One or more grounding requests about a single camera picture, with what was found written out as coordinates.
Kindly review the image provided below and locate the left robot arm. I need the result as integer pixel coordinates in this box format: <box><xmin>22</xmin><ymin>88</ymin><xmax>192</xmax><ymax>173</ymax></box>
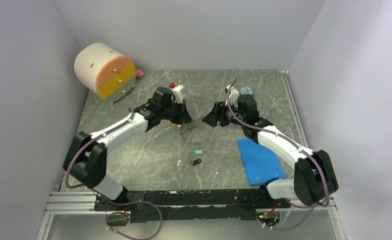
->
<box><xmin>63</xmin><ymin>85</ymin><xmax>192</xmax><ymax>210</ymax></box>

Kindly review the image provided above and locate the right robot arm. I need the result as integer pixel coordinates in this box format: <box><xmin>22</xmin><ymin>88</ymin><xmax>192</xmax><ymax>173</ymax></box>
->
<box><xmin>202</xmin><ymin>95</ymin><xmax>339</xmax><ymax>208</ymax></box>

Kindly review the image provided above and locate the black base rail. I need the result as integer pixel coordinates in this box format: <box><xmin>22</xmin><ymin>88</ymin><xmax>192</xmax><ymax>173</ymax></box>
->
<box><xmin>94</xmin><ymin>188</ymin><xmax>290</xmax><ymax>223</ymax></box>

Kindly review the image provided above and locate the side aluminium rail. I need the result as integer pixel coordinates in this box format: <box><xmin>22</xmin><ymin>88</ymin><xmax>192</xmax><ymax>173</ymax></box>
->
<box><xmin>280</xmin><ymin>70</ymin><xmax>309</xmax><ymax>147</ymax></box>

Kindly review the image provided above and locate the green key tag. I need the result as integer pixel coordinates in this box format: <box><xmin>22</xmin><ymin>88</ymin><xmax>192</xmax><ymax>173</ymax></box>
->
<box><xmin>193</xmin><ymin>149</ymin><xmax>204</xmax><ymax>155</ymax></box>

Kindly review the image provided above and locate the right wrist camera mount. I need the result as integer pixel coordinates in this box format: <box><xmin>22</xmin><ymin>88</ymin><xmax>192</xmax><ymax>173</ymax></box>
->
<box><xmin>224</xmin><ymin>84</ymin><xmax>240</xmax><ymax>106</ymax></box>

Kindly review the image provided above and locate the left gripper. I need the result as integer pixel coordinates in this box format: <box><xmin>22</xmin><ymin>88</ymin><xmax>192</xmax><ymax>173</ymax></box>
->
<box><xmin>160</xmin><ymin>99</ymin><xmax>193</xmax><ymax>125</ymax></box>

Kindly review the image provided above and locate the blue small jar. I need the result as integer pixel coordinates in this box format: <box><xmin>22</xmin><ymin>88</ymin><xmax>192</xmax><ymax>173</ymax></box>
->
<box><xmin>240</xmin><ymin>86</ymin><xmax>253</xmax><ymax>95</ymax></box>

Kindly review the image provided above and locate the black white key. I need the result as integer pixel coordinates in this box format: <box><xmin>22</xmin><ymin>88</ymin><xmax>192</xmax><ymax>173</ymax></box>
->
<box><xmin>189</xmin><ymin>158</ymin><xmax>202</xmax><ymax>166</ymax></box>

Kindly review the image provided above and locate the pink small object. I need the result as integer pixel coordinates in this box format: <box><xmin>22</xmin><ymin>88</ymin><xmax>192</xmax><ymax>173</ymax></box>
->
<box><xmin>135</xmin><ymin>69</ymin><xmax>145</xmax><ymax>78</ymax></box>

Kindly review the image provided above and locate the round mini drawer cabinet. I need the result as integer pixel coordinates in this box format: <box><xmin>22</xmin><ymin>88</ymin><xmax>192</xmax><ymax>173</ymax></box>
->
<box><xmin>73</xmin><ymin>43</ymin><xmax>137</xmax><ymax>103</ymax></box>

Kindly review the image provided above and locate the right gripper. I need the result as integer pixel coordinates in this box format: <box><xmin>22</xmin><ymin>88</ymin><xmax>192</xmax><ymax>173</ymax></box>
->
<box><xmin>202</xmin><ymin>99</ymin><xmax>247</xmax><ymax>128</ymax></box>

